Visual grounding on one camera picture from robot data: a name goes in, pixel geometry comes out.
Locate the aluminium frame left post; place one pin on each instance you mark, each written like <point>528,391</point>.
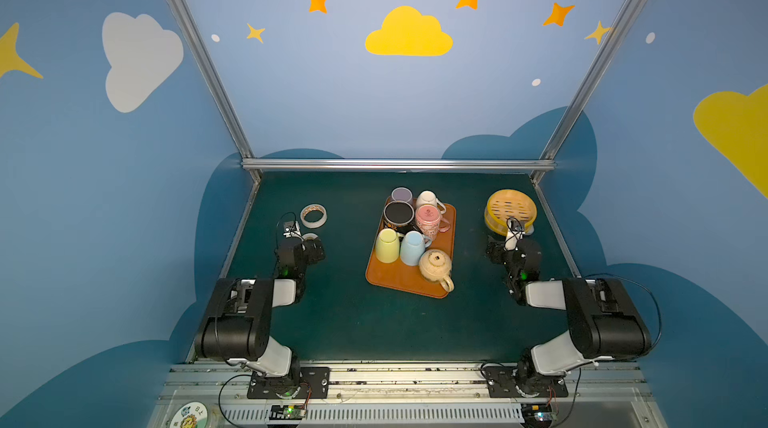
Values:
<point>196,44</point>

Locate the black patterned mug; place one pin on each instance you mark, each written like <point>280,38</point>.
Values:
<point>399,216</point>

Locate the controller circuit board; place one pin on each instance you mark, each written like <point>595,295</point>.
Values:
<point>536,416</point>
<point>287,413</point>

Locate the aluminium frame right post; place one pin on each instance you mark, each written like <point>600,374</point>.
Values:
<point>622,24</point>

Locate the white ceramic mug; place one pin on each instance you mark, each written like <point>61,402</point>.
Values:
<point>428,197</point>

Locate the yellow-green ceramic mug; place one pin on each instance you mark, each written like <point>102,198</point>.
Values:
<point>387,246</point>

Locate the light blue ceramic mug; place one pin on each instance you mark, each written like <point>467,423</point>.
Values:
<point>413,245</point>

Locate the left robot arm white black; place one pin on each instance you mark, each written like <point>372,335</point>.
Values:
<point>236,325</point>

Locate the orange rectangular tray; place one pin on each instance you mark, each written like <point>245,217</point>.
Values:
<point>398,276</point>

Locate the beige ceramic teapot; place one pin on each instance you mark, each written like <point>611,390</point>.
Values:
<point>435,266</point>

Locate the large patterned tape roll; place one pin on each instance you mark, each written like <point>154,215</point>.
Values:
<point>313,216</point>

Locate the pink ghost pattern mug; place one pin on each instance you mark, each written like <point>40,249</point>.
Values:
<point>430,221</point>

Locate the purple ceramic mug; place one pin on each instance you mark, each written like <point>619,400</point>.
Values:
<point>402,194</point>

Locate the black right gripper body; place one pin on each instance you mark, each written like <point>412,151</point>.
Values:
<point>503,248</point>

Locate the yellow bamboo steamer basket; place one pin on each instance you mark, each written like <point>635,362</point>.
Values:
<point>509,203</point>

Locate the aluminium frame post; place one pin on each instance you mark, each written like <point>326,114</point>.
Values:
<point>622,24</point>
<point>196,44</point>

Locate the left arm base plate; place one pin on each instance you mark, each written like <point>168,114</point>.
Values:
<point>300,382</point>

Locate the round green white sticker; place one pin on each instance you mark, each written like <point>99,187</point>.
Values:
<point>191,415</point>

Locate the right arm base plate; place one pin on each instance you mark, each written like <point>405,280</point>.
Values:
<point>504,381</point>

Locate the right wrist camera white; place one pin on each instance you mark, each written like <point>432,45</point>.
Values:
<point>515,232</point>

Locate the aluminium front rail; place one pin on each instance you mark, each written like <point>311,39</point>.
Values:
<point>412,394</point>

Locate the right controller circuit board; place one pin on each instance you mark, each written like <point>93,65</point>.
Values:
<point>536,416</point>

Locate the left controller circuit board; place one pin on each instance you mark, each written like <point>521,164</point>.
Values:
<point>287,413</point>

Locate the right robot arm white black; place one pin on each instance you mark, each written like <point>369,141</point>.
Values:
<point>603,323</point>

